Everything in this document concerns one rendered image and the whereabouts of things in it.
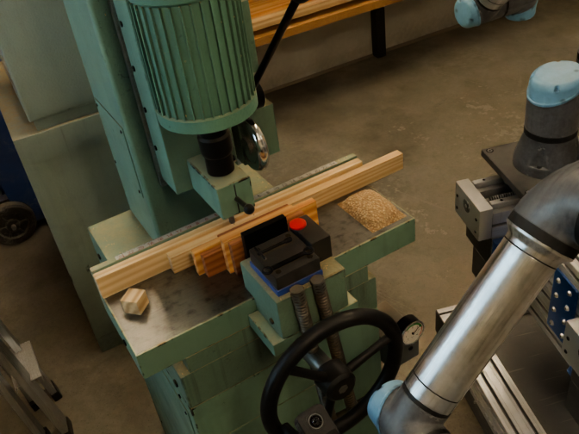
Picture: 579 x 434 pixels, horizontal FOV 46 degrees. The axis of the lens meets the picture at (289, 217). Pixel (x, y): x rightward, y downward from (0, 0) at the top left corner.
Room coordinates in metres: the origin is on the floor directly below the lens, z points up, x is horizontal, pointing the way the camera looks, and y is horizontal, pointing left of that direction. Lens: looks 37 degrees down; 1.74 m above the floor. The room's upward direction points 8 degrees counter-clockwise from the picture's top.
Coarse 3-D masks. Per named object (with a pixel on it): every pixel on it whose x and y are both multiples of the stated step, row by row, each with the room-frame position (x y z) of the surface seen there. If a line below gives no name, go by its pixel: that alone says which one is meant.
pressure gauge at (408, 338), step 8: (400, 320) 0.99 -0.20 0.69; (408, 320) 0.98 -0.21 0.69; (416, 320) 0.98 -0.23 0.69; (400, 328) 0.97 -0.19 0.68; (408, 328) 0.97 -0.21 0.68; (416, 328) 0.98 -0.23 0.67; (424, 328) 0.99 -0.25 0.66; (408, 336) 0.97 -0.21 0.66; (416, 336) 0.98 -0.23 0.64; (408, 344) 0.97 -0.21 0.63
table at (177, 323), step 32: (352, 192) 1.18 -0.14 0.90; (320, 224) 1.08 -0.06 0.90; (352, 224) 1.07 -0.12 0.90; (352, 256) 0.99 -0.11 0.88; (384, 256) 1.02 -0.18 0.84; (160, 288) 0.96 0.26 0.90; (192, 288) 0.94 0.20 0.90; (224, 288) 0.93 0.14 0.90; (128, 320) 0.88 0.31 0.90; (160, 320) 0.87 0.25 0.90; (192, 320) 0.86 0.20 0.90; (224, 320) 0.87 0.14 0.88; (256, 320) 0.87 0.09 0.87; (320, 320) 0.85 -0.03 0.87; (160, 352) 0.81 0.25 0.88; (192, 352) 0.84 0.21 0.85
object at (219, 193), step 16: (192, 160) 1.12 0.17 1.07; (192, 176) 1.11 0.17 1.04; (208, 176) 1.06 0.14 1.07; (224, 176) 1.05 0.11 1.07; (240, 176) 1.04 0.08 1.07; (208, 192) 1.05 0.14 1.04; (224, 192) 1.01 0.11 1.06; (240, 192) 1.02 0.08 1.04; (224, 208) 1.01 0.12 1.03; (240, 208) 1.02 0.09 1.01
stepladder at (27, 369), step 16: (0, 320) 1.53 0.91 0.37; (0, 352) 1.33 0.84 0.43; (16, 352) 1.49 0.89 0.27; (32, 352) 1.48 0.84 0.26; (16, 368) 1.34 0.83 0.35; (32, 368) 1.42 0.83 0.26; (0, 384) 1.32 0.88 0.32; (16, 384) 1.36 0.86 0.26; (32, 384) 1.36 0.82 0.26; (48, 384) 1.51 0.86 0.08; (16, 400) 1.33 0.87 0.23; (32, 400) 1.49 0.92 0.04; (48, 400) 1.38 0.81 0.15; (32, 416) 1.35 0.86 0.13; (48, 416) 1.34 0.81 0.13; (64, 416) 1.40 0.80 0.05; (32, 432) 1.32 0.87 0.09; (48, 432) 1.37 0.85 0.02; (64, 432) 1.34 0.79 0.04
